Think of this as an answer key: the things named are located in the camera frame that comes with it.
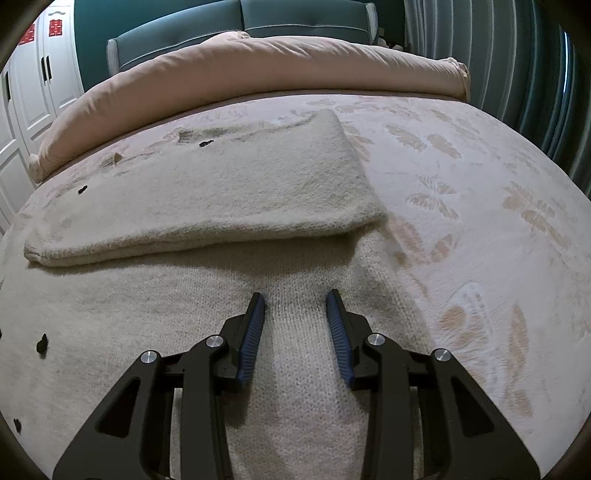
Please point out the white cabinet doors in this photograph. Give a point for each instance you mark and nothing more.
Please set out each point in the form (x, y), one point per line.
(32, 92)

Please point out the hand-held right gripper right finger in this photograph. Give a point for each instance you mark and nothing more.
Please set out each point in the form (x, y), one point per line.
(338, 339)

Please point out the grey curtain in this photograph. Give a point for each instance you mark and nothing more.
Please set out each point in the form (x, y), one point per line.
(508, 60)

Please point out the cream knitted sweater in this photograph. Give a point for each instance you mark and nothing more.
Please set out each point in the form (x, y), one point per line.
(207, 198)

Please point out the teal upholstered headboard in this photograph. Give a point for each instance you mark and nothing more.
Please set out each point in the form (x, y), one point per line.
(207, 23)

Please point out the leaf patterned bed blanket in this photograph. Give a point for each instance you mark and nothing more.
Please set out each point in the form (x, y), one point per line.
(485, 207)

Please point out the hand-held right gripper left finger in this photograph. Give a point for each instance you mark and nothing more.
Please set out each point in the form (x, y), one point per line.
(251, 339)

